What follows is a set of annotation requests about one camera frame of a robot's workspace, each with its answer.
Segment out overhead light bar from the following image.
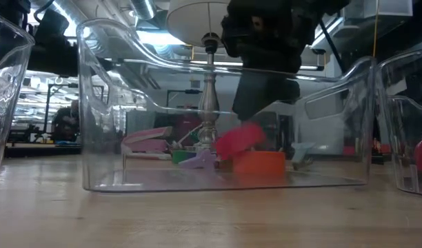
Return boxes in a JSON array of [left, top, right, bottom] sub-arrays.
[[103, 56, 325, 72]]

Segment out silver table lamp white shade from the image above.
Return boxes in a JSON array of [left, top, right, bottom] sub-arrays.
[[165, 0, 232, 153]]

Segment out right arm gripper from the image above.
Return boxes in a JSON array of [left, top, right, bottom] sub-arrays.
[[220, 0, 352, 122]]

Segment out orange tape roll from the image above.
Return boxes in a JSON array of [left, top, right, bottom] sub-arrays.
[[231, 150, 287, 175]]

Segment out black metal stand frame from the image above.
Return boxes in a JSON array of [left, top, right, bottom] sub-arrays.
[[166, 88, 202, 108]]

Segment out person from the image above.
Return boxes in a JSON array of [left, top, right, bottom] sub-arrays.
[[51, 99, 80, 143]]

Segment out green tape roll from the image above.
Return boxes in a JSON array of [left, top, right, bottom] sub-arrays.
[[171, 149, 198, 165]]

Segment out clear plastic bin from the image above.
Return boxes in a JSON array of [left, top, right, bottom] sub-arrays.
[[0, 10, 36, 189], [76, 19, 376, 193], [372, 48, 422, 197]]

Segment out yellow cable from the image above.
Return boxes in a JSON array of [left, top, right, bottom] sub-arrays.
[[371, 0, 381, 59]]

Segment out red tape roll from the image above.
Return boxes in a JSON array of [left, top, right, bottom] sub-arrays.
[[214, 122, 267, 162]]

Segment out purple staple remover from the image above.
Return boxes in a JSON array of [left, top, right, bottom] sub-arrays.
[[178, 148, 218, 170]]

